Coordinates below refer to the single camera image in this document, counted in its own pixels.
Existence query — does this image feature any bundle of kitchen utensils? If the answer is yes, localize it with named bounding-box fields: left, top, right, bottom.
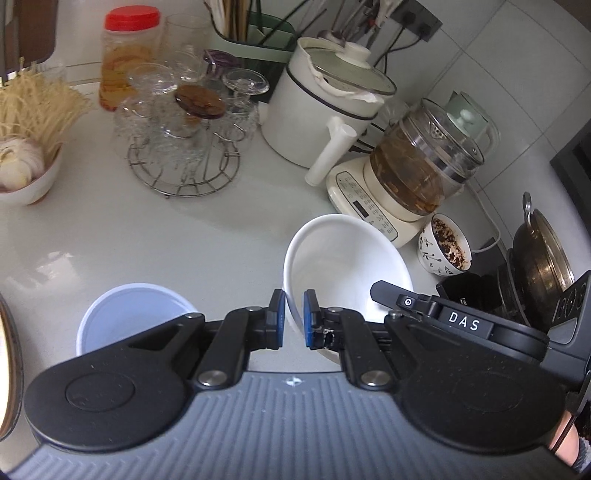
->
left=259, top=0, right=402, bottom=47

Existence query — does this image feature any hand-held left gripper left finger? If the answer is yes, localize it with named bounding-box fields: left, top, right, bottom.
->
left=124, top=288, right=288, bottom=391

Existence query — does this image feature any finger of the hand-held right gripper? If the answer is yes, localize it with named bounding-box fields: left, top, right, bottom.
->
left=370, top=280, right=494, bottom=339

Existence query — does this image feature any wire cup rack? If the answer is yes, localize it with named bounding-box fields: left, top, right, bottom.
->
left=127, top=138, right=243, bottom=198

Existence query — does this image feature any glass kettle pale green lid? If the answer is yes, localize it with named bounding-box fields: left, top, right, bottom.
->
left=443, top=91, right=502, bottom=162

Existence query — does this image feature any brown round lid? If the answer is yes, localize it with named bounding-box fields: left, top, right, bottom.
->
left=174, top=84, right=228, bottom=120

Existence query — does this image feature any brown cutting board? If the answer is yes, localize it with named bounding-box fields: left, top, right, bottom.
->
left=16, top=0, right=58, bottom=63

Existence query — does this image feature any purple round lid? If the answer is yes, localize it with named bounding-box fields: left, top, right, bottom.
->
left=203, top=48, right=241, bottom=75

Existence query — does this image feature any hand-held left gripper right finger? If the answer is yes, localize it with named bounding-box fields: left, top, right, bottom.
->
left=302, top=289, right=444, bottom=391

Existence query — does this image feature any white bowl with vegetables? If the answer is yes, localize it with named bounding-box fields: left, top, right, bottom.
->
left=0, top=143, right=64, bottom=206

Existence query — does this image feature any glass kettle cream base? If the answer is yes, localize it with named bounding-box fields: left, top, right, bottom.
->
left=325, top=98, right=495, bottom=247

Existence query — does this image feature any grey wall socket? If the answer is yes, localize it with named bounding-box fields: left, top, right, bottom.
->
left=390, top=0, right=444, bottom=43

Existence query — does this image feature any green utensil holder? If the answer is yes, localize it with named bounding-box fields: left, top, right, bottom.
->
left=210, top=13, right=296, bottom=90

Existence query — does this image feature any white electric cooking pot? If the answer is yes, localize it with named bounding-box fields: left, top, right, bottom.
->
left=261, top=37, right=398, bottom=186

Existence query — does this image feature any pale blue plastic bowl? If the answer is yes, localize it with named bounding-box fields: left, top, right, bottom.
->
left=75, top=283, right=200, bottom=358

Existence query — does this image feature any black stove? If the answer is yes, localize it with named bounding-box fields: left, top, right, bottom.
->
left=436, top=249, right=527, bottom=324

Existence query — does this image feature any peeled onion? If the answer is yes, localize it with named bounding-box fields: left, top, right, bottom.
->
left=0, top=136, right=45, bottom=191

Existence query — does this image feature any small floral bowl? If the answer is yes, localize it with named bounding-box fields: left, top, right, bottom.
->
left=418, top=213, right=473, bottom=278

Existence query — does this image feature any white ceramic bowl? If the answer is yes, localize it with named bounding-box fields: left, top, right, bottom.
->
left=283, top=213, right=415, bottom=372

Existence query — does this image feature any cluster of glass cups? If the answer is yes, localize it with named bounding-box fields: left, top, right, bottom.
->
left=113, top=14, right=271, bottom=178

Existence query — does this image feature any floral ceramic plate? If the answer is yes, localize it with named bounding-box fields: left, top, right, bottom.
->
left=0, top=293, right=25, bottom=441

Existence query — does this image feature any red lid plastic jar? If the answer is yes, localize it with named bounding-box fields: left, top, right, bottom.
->
left=99, top=8, right=162, bottom=112

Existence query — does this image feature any metal wok with lid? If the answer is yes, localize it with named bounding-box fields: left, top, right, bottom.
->
left=505, top=191, right=578, bottom=333

